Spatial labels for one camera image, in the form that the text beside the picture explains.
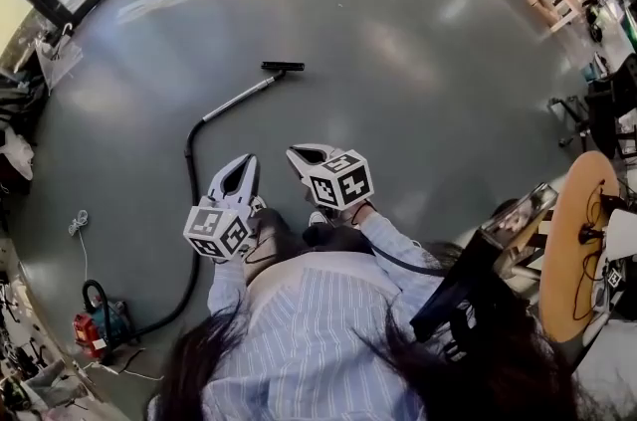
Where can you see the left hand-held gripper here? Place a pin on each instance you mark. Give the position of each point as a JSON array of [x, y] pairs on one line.
[[216, 232]]

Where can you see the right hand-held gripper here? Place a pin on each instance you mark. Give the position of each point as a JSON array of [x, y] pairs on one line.
[[343, 182]]

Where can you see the silver vacuum wand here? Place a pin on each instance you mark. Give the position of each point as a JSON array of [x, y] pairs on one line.
[[239, 98]]

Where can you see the black vacuum floor nozzle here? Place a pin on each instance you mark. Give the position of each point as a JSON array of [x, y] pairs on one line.
[[283, 65]]

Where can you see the person's left forearm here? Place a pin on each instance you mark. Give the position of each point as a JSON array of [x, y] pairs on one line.
[[226, 284]]

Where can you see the person's right forearm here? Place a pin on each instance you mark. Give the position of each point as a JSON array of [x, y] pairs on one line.
[[393, 240]]

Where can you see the red and teal vacuum cleaner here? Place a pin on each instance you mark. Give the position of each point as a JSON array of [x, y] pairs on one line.
[[92, 332]]

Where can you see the person's left shoe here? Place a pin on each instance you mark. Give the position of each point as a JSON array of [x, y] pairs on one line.
[[257, 205]]

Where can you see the person's shoe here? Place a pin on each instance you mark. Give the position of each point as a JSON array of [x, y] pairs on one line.
[[257, 205], [318, 217]]

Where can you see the person's right shoe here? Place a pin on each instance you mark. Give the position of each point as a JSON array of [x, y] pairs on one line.
[[318, 217]]

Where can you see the person's left leg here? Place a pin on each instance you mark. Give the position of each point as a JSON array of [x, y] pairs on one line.
[[274, 235]]

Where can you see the striped light blue shirt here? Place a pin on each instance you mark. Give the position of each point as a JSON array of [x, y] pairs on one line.
[[308, 334]]

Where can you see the clear umbrella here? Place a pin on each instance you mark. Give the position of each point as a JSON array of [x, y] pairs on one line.
[[57, 61]]

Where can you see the white plastic bag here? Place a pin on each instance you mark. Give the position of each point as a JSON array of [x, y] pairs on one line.
[[17, 155]]

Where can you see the round wooden table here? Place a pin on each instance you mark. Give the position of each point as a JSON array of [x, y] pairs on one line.
[[562, 260]]

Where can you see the black office chair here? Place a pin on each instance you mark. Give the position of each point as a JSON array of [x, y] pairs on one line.
[[604, 120]]

